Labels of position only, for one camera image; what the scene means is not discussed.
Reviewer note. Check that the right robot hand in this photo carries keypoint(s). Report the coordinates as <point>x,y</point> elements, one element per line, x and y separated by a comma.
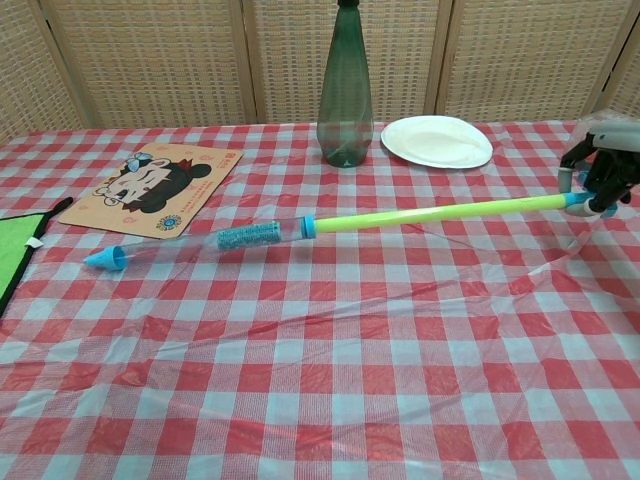
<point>615,165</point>

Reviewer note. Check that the cartoon girl mouse pad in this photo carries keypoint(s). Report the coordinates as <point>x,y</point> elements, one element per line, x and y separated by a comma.
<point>150,190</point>

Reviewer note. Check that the woven folding screen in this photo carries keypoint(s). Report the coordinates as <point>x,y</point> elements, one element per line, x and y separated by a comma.
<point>150,60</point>

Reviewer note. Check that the red checked tablecloth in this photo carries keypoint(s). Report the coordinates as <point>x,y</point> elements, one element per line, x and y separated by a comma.
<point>320,350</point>

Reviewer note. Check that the white paper plate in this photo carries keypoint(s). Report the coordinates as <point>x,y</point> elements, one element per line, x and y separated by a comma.
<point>435,142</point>

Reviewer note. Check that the green microfibre cloth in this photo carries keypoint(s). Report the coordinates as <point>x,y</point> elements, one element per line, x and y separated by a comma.
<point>12,250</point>

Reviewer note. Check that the green plastic bottle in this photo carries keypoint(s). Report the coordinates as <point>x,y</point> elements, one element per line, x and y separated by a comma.
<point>346,100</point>

